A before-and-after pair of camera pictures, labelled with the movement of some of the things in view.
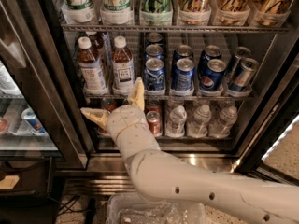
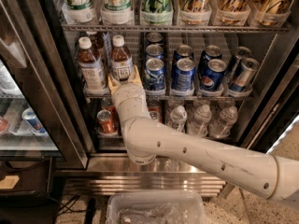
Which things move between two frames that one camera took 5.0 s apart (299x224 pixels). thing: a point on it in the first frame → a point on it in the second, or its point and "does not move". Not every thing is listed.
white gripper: [126, 118] → [127, 93]
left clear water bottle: [176, 125] does not move
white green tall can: [78, 6] does not move
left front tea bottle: [93, 75] does not move
